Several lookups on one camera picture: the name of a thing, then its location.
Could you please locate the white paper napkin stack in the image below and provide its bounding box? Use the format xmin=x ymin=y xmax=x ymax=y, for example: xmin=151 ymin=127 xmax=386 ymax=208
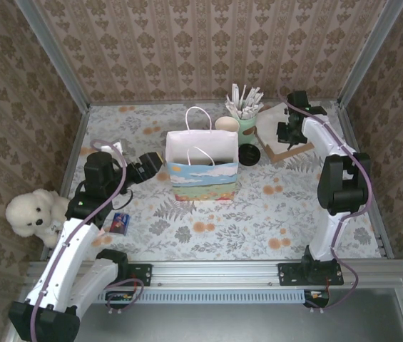
xmin=256 ymin=106 xmax=309 ymax=147

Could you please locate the landscape print paper bag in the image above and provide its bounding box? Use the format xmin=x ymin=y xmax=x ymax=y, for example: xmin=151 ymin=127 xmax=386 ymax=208
xmin=165 ymin=106 xmax=240 ymax=202

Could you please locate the small blue packet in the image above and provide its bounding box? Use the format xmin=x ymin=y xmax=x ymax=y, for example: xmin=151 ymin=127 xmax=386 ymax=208
xmin=110 ymin=212 xmax=131 ymax=236

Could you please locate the green straw holder cup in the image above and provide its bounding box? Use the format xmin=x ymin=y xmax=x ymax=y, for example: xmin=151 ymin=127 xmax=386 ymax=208
xmin=236 ymin=113 xmax=259 ymax=145

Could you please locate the stack of paper cups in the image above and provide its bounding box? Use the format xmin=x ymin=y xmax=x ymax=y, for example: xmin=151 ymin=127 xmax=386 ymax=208
xmin=214 ymin=116 xmax=240 ymax=133

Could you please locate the white teddy bear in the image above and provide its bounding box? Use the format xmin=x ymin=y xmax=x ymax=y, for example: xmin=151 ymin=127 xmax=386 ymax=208
xmin=5 ymin=188 xmax=72 ymax=247

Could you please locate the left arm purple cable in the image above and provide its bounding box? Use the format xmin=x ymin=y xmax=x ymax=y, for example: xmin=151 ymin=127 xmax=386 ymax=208
xmin=29 ymin=139 xmax=145 ymax=342

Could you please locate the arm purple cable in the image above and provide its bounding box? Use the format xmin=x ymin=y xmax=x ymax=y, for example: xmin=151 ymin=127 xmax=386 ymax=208
xmin=29 ymin=139 xmax=145 ymax=342
xmin=279 ymin=88 xmax=372 ymax=311

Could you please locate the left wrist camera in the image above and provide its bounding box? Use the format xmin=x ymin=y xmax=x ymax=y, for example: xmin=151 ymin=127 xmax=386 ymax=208
xmin=99 ymin=140 xmax=126 ymax=157

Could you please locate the aluminium table side rail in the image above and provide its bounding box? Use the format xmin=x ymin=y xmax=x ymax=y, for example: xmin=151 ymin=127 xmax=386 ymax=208
xmin=335 ymin=103 xmax=395 ymax=259
xmin=40 ymin=106 xmax=91 ymax=263

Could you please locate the aluminium corner post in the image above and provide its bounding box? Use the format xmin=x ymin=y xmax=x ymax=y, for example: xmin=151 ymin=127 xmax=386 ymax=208
xmin=337 ymin=0 xmax=403 ymax=108
xmin=14 ymin=0 xmax=91 ymax=112

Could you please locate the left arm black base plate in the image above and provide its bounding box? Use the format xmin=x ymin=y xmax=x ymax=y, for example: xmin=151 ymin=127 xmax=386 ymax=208
xmin=89 ymin=262 xmax=153 ymax=287

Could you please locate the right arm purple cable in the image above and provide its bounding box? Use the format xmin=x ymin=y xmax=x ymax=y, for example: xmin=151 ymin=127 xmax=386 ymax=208
xmin=279 ymin=88 xmax=372 ymax=311

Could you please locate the aluminium mounting rail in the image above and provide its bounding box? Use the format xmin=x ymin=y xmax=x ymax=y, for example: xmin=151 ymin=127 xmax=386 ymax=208
xmin=25 ymin=259 xmax=403 ymax=288

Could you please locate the grey slotted cable duct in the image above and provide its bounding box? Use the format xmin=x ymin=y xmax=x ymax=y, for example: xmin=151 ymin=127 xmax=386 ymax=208
xmin=38 ymin=289 xmax=307 ymax=304

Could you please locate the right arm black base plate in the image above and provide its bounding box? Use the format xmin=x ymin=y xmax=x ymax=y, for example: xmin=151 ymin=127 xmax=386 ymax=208
xmin=278 ymin=262 xmax=345 ymax=287

